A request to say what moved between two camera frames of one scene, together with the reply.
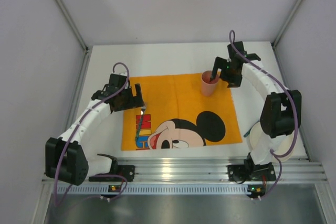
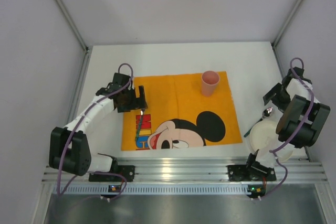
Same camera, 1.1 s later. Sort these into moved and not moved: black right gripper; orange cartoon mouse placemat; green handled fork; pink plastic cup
Moved: black right gripper
Not moved: green handled fork; pink plastic cup; orange cartoon mouse placemat
